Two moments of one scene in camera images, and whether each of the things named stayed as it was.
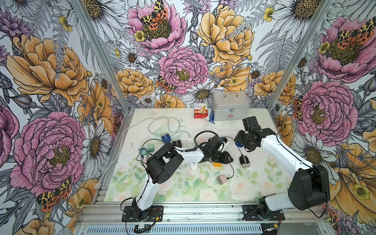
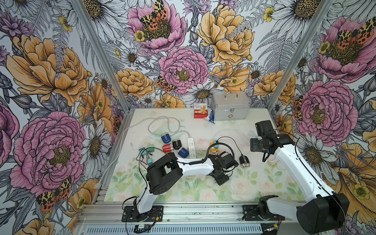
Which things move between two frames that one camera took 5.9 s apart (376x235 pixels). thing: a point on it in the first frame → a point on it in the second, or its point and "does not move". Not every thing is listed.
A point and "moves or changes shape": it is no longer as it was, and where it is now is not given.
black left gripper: (224, 158) → (223, 179)
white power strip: (191, 144) does not move
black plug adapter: (176, 143) does not move
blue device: (166, 138) does not move
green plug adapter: (151, 148) does not move
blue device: (238, 144) moves or changes shape
